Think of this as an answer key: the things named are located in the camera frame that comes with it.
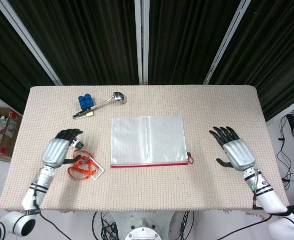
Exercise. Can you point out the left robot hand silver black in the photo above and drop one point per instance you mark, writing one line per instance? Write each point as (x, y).
(55, 152)

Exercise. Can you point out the clear zipper pouch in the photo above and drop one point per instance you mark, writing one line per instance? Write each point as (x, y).
(146, 140)

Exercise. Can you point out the white robot torso base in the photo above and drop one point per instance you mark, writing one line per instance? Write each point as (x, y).
(144, 227)

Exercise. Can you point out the stainless steel ladle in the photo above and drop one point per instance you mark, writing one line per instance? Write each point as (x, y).
(118, 97)

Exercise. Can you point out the blue toy building block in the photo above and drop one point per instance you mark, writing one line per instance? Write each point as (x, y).
(85, 101)

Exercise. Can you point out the brown cardboard box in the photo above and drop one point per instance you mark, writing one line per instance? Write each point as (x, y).
(1, 125)

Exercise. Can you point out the white frame post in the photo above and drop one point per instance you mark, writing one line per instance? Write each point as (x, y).
(141, 40)
(228, 40)
(26, 40)

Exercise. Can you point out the red emergency stop button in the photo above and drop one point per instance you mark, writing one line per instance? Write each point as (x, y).
(78, 144)

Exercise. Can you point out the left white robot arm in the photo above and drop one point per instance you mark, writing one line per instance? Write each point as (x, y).
(34, 192)

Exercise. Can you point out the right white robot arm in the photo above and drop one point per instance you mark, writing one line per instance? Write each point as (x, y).
(269, 197)

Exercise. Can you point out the black curtain panel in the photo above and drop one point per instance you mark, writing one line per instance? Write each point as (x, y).
(277, 55)
(1, 70)
(186, 40)
(86, 40)

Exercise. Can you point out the beige woven tablecloth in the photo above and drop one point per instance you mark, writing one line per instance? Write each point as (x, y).
(161, 190)

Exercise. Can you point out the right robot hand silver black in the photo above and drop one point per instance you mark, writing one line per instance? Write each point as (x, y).
(239, 155)

